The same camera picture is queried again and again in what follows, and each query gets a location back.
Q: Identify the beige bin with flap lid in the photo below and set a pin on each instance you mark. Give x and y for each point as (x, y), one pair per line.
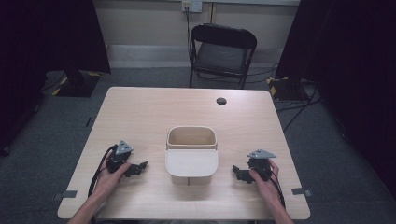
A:
(191, 163)

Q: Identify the black stand base striped tape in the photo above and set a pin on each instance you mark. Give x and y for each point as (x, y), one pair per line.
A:
(77, 85)
(286, 88)

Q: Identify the person's left hand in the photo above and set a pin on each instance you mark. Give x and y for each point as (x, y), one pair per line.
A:
(107, 183)

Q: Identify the small dark floor tape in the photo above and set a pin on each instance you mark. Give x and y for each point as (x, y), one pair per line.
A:
(88, 121)

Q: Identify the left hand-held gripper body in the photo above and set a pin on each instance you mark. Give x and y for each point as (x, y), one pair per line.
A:
(120, 158)

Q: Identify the dark curtain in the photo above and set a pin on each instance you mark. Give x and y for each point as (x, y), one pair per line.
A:
(351, 77)
(46, 46)

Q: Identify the person's right hand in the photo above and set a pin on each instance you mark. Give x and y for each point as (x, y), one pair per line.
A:
(267, 188)

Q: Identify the white wall socket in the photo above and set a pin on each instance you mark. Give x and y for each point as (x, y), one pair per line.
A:
(191, 5)

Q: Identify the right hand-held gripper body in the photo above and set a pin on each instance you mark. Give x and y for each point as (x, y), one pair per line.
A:
(260, 165)

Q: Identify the black folding chair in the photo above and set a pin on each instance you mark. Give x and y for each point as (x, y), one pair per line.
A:
(222, 56)

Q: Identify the grey tape strip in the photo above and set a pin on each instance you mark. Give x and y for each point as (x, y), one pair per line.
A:
(67, 194)
(300, 191)

